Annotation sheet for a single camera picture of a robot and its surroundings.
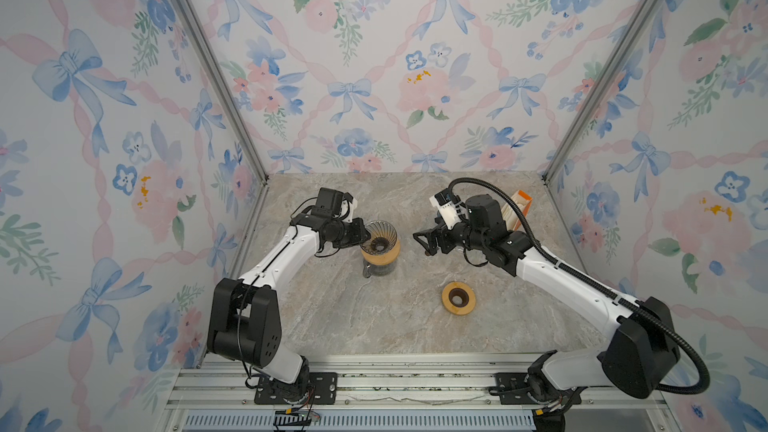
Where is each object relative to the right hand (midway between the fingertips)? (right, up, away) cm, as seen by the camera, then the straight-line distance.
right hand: (425, 225), depth 80 cm
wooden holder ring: (+11, -23, +10) cm, 27 cm away
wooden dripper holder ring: (-11, -10, +6) cm, 16 cm away
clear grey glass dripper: (-11, -4, +8) cm, 15 cm away
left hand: (-15, -3, +6) cm, 16 cm away
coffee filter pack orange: (+30, +3, +18) cm, 35 cm away
